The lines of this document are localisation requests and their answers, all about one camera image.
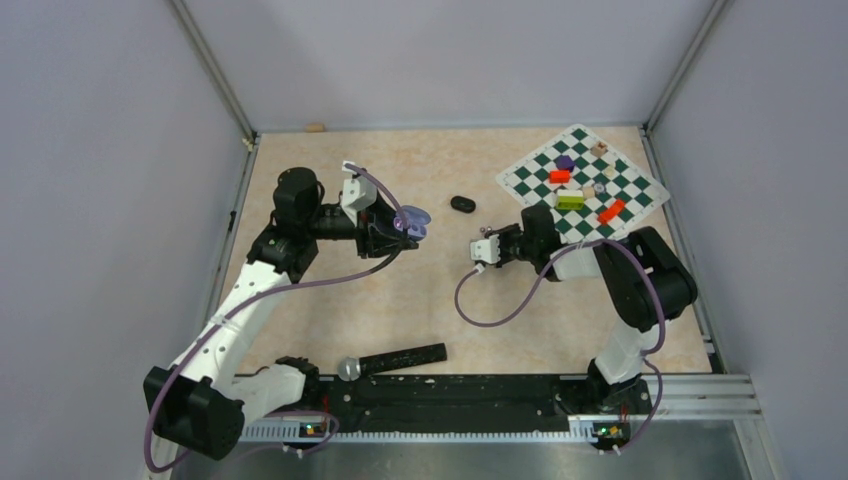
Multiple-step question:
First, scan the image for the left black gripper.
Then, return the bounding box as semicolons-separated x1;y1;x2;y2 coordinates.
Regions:
305;186;419;258

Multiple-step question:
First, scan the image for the grey purple charging case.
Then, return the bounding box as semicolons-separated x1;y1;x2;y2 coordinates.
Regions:
393;205;432;241

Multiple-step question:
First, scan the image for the black earbud charging case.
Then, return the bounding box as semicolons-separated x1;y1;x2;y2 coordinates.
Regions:
449;195;477;214

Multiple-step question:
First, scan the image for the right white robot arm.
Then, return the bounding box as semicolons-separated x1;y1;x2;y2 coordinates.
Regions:
469;206;698;412

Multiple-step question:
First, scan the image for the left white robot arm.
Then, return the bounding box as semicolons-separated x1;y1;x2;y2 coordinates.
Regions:
144;162;418;473

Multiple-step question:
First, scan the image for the yellow green block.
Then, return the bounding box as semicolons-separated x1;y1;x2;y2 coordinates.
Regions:
554;189;586;211

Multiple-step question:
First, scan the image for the red block upper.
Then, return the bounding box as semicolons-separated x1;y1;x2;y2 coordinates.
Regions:
548;170;571;184

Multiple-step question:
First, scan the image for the red block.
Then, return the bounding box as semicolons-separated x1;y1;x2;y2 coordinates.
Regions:
548;170;571;184
598;199;626;225

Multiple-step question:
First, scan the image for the purple block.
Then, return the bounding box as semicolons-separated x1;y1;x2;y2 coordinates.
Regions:
554;155;576;172

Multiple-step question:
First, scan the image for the green white chessboard mat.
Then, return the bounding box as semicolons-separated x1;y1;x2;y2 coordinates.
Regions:
496;124;670;244

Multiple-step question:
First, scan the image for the red block lower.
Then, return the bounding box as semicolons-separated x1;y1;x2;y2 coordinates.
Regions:
598;199;626;225

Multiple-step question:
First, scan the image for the small wooden cube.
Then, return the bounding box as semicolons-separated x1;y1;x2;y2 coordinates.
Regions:
590;142;608;158

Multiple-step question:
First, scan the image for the black microphone silver head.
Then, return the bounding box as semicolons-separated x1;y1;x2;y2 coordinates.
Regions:
337;343;448;382

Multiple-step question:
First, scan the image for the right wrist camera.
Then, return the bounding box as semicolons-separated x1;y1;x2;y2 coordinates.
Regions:
469;235;502;268

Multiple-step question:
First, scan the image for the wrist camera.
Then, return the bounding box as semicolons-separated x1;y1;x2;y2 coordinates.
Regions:
469;235;502;268
340;162;378;215

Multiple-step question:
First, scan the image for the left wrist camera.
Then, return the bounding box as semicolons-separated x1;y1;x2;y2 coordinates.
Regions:
340;162;378;215

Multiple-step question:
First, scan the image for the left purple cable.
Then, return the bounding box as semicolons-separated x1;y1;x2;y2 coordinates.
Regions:
144;165;412;474

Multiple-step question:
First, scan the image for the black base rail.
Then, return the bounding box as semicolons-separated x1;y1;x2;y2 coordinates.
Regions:
275;374;586;435

